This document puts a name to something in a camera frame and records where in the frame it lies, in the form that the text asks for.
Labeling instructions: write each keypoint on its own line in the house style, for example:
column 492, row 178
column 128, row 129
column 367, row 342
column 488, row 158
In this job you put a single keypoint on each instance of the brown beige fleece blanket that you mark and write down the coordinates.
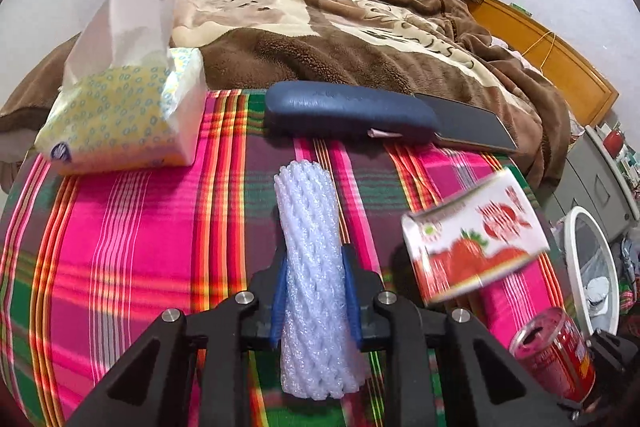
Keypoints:
column 310, row 42

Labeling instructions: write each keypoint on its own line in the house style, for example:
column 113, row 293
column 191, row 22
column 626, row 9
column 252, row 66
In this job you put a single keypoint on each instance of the dark blue glasses case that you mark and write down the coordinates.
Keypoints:
column 345, row 107

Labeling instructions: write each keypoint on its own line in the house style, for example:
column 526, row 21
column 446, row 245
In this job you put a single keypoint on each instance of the black flat board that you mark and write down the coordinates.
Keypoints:
column 470, row 122

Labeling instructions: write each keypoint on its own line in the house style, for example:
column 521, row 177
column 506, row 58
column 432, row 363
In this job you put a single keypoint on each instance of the strawberry print carton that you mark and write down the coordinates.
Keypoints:
column 470, row 242

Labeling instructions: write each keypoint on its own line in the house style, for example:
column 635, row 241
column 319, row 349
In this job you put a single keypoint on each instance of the wooden headboard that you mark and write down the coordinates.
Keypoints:
column 565, row 62

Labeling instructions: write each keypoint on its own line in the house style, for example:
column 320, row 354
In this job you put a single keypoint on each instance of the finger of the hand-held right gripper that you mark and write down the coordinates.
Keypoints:
column 575, row 406
column 610, row 349

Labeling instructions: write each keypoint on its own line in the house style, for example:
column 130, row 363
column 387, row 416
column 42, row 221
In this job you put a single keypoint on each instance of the white foam net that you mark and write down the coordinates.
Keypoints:
column 310, row 227

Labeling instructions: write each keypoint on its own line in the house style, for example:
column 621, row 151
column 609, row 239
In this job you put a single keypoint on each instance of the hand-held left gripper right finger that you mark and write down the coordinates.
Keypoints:
column 352, row 302

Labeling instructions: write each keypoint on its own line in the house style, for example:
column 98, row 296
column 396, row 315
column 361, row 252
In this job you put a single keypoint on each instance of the red drink can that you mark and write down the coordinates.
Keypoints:
column 560, row 357

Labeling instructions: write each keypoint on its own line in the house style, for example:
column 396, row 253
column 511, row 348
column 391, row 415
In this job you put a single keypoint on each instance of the pink plaid cloth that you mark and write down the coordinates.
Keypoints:
column 125, row 257

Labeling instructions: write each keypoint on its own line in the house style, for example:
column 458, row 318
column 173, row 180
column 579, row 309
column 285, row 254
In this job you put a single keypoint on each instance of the red cup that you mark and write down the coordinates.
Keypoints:
column 613, row 141

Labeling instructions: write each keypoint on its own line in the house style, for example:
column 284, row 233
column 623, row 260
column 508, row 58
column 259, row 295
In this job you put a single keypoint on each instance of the yellow patterned tissue pack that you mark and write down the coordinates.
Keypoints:
column 115, row 117

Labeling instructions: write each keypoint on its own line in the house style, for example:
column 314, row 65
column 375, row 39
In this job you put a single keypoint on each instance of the grey metal cabinet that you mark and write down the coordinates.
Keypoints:
column 595, row 177

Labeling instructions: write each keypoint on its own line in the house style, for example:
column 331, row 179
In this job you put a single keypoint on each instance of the white rimmed trash bin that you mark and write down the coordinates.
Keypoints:
column 595, row 257

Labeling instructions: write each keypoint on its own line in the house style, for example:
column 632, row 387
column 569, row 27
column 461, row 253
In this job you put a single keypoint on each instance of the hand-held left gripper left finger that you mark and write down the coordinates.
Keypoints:
column 279, row 302

